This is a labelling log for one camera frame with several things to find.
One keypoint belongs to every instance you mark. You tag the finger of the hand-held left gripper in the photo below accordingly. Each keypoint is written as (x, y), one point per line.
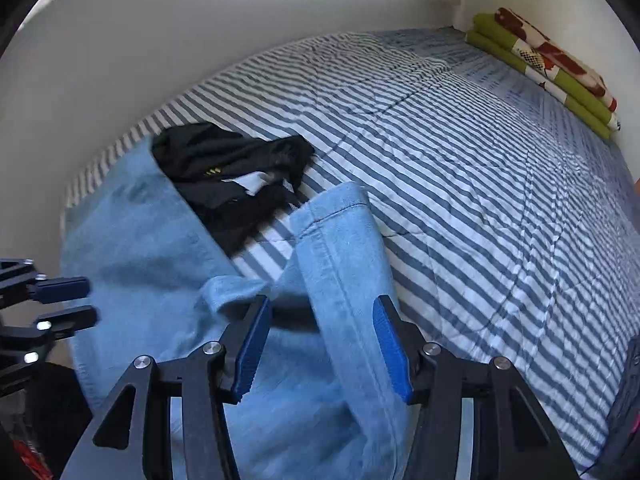
(70, 320)
(62, 289)

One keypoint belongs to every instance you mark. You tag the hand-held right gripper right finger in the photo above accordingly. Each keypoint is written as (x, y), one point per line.
(392, 355)

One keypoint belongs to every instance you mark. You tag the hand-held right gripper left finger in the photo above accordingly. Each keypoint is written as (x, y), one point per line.
(250, 355)

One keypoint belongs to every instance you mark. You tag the light blue denim jeans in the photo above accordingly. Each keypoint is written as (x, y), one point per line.
(150, 260)

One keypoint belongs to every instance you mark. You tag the blue striped bed quilt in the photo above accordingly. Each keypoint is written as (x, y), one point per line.
(475, 185)

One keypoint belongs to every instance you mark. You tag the crumpled black garment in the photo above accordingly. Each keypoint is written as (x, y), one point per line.
(225, 160)

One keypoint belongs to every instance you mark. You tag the folded dark grey garment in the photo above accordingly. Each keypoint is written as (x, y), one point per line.
(625, 410)

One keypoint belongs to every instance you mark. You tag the green folded blanket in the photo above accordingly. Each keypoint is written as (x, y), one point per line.
(482, 42)
(487, 25)

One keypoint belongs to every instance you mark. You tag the red and white folded blanket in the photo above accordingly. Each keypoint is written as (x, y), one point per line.
(555, 55)

